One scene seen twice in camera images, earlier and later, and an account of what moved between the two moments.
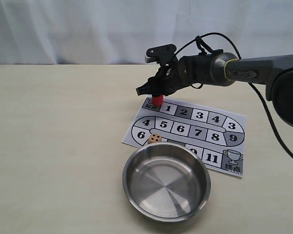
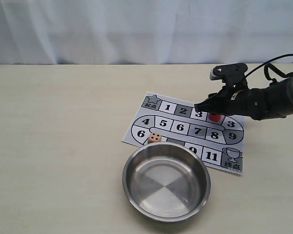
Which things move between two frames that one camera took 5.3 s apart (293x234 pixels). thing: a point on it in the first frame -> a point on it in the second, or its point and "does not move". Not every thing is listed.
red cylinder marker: (157, 101) -> (214, 117)
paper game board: (219, 136) does not move
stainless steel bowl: (167, 181) does not move
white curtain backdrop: (63, 32) does not move
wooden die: (154, 138) does not move
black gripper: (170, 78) -> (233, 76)
